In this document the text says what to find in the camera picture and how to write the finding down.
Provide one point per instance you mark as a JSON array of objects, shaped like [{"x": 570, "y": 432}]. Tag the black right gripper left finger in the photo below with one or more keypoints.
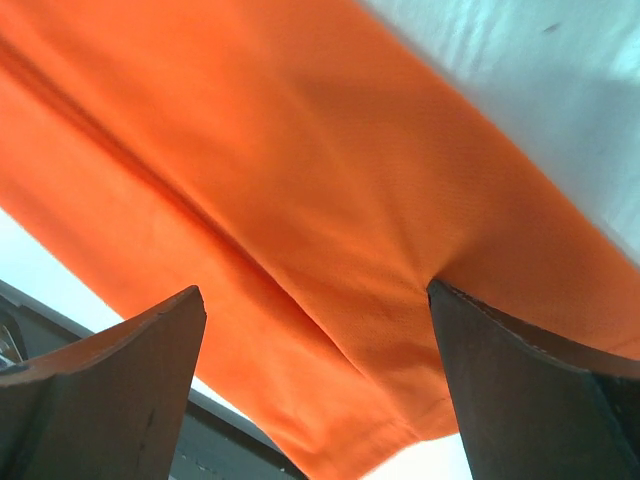
[{"x": 109, "y": 406}]

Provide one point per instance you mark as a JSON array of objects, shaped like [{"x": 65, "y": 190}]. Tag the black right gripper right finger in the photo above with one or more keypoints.
[{"x": 529, "y": 403}]

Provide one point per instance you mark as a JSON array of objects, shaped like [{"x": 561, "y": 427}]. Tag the orange t shirt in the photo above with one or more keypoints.
[{"x": 311, "y": 176}]

